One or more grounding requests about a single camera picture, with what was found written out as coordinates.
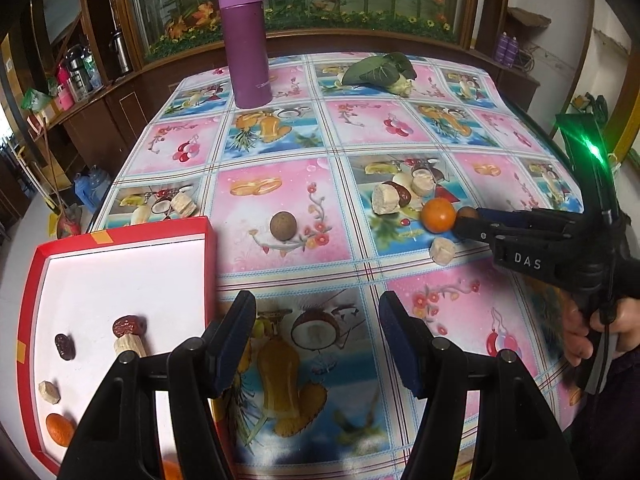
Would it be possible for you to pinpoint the brown kiwi-like fruit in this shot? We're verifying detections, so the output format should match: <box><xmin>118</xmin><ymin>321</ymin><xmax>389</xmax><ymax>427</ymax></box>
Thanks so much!
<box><xmin>457</xmin><ymin>206</ymin><xmax>480</xmax><ymax>219</ymax></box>

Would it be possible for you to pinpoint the orange tangerine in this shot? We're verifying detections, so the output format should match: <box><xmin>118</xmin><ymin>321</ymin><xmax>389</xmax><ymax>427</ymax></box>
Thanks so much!
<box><xmin>420</xmin><ymin>197</ymin><xmax>457</xmax><ymax>234</ymax></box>

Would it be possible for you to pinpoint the person's right hand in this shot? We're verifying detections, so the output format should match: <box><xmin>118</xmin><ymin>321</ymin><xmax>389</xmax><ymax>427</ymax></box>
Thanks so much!
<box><xmin>560</xmin><ymin>290</ymin><xmax>640</xmax><ymax>367</ymax></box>

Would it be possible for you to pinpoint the dark red jujube date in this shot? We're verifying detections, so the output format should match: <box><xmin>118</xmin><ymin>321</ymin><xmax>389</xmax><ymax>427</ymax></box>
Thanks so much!
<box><xmin>386</xmin><ymin>181</ymin><xmax>412</xmax><ymax>208</ymax></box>

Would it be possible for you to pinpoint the beige cake piece in tray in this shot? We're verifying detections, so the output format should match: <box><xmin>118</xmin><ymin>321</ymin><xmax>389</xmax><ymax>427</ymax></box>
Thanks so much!
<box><xmin>114</xmin><ymin>333</ymin><xmax>146</xmax><ymax>358</ymax></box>

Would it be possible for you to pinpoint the red jujube in tray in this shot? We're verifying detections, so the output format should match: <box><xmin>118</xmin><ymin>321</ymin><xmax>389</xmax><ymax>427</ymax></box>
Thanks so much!
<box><xmin>112</xmin><ymin>314</ymin><xmax>146</xmax><ymax>338</ymax></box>

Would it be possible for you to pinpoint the brown round longan fruit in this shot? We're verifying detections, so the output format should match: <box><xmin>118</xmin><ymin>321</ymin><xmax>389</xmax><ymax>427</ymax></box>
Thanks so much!
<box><xmin>269</xmin><ymin>211</ymin><xmax>297</xmax><ymax>242</ymax></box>

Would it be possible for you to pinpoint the colourful fruit pattern tablecloth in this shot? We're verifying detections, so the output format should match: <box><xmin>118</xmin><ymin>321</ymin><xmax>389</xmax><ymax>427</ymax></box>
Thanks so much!
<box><xmin>96</xmin><ymin>52</ymin><xmax>582</xmax><ymax>479</ymax></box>

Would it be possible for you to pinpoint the red white tray box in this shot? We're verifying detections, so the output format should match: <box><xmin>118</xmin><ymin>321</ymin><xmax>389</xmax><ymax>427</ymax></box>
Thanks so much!
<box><xmin>15</xmin><ymin>217</ymin><xmax>216</xmax><ymax>474</ymax></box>

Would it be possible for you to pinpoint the dark jujube in tray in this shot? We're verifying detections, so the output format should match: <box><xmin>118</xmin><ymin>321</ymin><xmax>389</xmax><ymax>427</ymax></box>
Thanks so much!
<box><xmin>54</xmin><ymin>334</ymin><xmax>76</xmax><ymax>361</ymax></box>

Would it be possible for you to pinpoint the green leafy vegetable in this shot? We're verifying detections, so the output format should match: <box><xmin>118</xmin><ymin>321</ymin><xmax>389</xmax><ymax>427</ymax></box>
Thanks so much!
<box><xmin>341</xmin><ymin>52</ymin><xmax>418</xmax><ymax>98</ymax></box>

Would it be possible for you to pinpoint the small beige piece in tray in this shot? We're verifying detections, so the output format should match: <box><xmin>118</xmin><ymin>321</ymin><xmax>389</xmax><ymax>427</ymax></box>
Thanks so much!
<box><xmin>38</xmin><ymin>380</ymin><xmax>61</xmax><ymax>405</ymax></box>

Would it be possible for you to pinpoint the orange fruit in tray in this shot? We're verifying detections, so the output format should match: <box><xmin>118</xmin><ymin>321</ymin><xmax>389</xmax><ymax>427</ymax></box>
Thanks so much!
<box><xmin>46</xmin><ymin>413</ymin><xmax>76</xmax><ymax>448</ymax></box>

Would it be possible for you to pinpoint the dark wooden sideboard cabinet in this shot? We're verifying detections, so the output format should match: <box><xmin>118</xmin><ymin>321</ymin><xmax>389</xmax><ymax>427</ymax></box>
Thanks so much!
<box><xmin>0</xmin><ymin>0</ymin><xmax>177</xmax><ymax>187</ymax></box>

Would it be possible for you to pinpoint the purple thermos bottle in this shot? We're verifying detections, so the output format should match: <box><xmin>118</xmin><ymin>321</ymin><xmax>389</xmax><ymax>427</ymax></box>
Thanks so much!
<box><xmin>218</xmin><ymin>0</ymin><xmax>272</xmax><ymax>110</ymax></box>

